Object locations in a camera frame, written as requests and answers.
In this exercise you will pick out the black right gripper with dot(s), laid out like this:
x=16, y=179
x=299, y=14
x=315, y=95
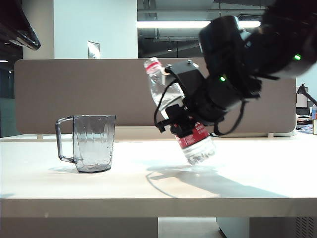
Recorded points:
x=200, y=109

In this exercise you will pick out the clear water bottle red label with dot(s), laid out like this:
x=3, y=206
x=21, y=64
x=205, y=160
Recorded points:
x=198, y=148

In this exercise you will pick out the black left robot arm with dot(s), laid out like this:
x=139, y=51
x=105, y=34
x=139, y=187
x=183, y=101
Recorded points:
x=15, y=24

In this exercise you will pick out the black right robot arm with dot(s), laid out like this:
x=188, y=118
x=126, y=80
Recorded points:
x=272, y=37

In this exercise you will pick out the grey transparent plastic mug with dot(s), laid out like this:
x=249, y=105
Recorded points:
x=94, y=143

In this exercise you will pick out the small blue bottle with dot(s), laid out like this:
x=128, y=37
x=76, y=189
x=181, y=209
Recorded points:
x=314, y=111

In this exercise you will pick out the white ceiling light strip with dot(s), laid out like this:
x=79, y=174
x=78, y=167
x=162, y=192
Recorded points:
x=173, y=24

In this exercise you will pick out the brown fabric desk divider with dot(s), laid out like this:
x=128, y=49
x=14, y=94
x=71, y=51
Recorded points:
x=74, y=94

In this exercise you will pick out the silver metal wall plate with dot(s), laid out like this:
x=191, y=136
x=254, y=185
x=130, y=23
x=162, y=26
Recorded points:
x=93, y=50

